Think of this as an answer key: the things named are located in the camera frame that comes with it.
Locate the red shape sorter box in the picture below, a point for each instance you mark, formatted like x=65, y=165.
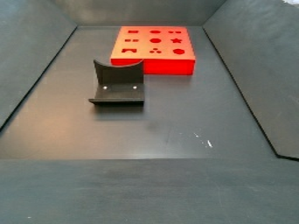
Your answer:
x=162, y=46

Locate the black curved holder stand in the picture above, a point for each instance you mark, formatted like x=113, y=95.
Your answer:
x=121, y=83

